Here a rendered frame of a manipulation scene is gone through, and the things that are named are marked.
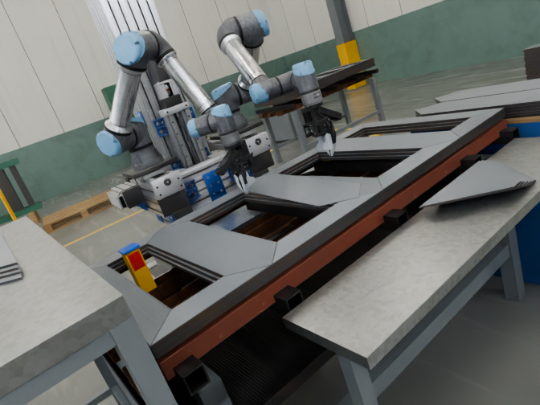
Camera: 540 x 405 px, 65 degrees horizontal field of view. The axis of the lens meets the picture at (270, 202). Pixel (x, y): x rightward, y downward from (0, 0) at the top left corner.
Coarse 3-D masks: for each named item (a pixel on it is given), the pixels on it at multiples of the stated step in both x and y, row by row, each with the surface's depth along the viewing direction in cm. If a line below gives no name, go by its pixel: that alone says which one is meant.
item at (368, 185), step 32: (384, 128) 204; (416, 128) 190; (448, 128) 177; (480, 128) 157; (320, 160) 197; (384, 192) 128; (160, 256) 143; (288, 256) 108; (256, 288) 102; (192, 320) 93; (160, 352) 89
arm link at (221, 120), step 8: (224, 104) 160; (216, 112) 160; (224, 112) 160; (208, 120) 163; (216, 120) 161; (224, 120) 160; (232, 120) 162; (216, 128) 163; (224, 128) 161; (232, 128) 162
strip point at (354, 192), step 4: (360, 184) 138; (352, 188) 136; (356, 188) 135; (344, 192) 135; (348, 192) 134; (352, 192) 133; (356, 192) 132; (336, 196) 134; (340, 196) 133; (344, 196) 132; (348, 196) 131; (352, 196) 130; (356, 196) 128; (332, 200) 132; (336, 200) 131; (340, 200) 130; (344, 200) 129; (324, 204) 131
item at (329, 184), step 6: (330, 180) 152; (336, 180) 150; (318, 186) 149; (324, 186) 147; (330, 186) 145; (306, 192) 148; (312, 192) 146; (318, 192) 144; (294, 198) 146; (300, 198) 144; (306, 198) 142
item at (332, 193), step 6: (336, 186) 143; (342, 186) 141; (348, 186) 139; (324, 192) 142; (330, 192) 140; (336, 192) 138; (342, 192) 136; (312, 198) 140; (318, 198) 138; (324, 198) 136; (330, 198) 134; (312, 204) 135; (318, 204) 133
